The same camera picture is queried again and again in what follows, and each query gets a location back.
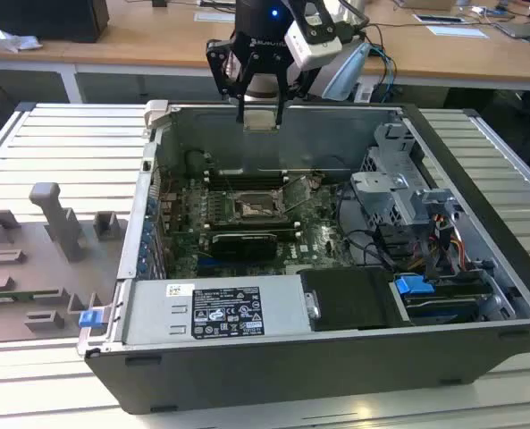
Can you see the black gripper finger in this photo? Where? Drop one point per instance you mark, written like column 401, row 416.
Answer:
column 222, row 67
column 281, row 89

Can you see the grey case corner latch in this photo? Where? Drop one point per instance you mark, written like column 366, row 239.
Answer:
column 155, row 114

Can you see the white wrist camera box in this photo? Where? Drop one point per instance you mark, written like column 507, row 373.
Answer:
column 320, row 51

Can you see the green motherboard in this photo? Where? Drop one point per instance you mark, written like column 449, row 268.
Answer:
column 318, row 241

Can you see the white paper sheet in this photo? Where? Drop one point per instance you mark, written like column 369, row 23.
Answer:
column 456, row 31

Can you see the black box on desk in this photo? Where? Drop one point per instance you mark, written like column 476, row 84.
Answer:
column 45, row 20

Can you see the black plastic shroud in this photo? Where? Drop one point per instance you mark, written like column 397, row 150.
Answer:
column 349, row 299

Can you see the grey parts rack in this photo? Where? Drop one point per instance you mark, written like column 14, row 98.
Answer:
column 32, row 263

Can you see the CPU socket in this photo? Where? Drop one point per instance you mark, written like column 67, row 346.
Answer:
column 258, row 207

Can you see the silver power supply unit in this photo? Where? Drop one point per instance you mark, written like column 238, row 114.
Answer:
column 153, row 308

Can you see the black graphics card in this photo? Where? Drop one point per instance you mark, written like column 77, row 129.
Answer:
column 242, row 248

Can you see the crumpled white paper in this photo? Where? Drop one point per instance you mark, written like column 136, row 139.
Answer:
column 16, row 41

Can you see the grey metal drive cage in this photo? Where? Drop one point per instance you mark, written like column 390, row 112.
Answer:
column 381, row 192

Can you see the blue disk carrier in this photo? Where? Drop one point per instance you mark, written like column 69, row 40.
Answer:
column 412, row 284

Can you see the long wooden desk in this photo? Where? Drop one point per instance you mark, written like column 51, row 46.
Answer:
column 157, row 40

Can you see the black open PC case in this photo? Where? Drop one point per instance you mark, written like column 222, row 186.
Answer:
column 291, row 380

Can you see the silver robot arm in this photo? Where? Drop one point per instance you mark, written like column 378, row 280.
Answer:
column 260, row 87

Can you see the silver CPU plate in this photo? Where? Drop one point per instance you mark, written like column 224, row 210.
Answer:
column 260, row 120

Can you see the black cylinder capacitor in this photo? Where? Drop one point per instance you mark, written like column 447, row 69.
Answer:
column 194, row 161

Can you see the blue case latch tab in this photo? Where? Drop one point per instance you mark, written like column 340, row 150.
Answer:
column 89, row 319

